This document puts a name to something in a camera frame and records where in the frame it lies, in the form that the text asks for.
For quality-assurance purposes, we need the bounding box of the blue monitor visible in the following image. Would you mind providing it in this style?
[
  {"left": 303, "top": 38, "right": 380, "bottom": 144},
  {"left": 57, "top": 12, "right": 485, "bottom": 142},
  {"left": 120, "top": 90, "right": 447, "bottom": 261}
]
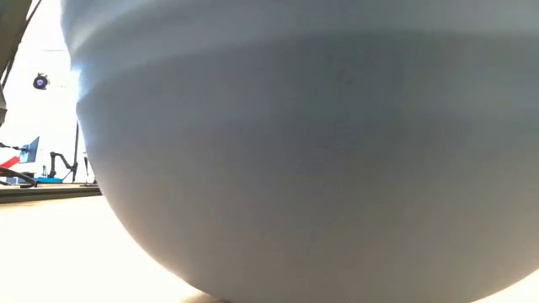
[{"left": 19, "top": 136, "right": 40, "bottom": 165}]

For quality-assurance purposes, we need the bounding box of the black aluminium table frame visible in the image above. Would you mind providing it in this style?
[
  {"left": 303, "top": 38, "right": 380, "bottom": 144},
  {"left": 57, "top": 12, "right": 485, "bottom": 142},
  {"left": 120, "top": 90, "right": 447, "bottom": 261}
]
[{"left": 0, "top": 183, "right": 103, "bottom": 205}]

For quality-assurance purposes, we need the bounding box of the black pole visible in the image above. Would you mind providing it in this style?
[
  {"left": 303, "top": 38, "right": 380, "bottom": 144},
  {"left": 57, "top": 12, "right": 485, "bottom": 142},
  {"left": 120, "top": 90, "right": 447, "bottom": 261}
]
[{"left": 73, "top": 121, "right": 81, "bottom": 184}]

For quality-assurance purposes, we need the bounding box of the dark cable loop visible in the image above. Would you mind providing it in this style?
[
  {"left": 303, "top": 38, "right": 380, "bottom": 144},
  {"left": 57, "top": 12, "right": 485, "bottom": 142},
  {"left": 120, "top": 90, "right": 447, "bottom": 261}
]
[{"left": 0, "top": 166, "right": 38, "bottom": 189}]

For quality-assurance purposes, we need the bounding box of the blue bowl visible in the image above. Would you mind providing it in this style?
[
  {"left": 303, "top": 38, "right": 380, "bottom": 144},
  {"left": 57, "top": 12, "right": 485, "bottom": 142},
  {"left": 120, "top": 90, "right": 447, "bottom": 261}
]
[{"left": 60, "top": 0, "right": 539, "bottom": 303}]

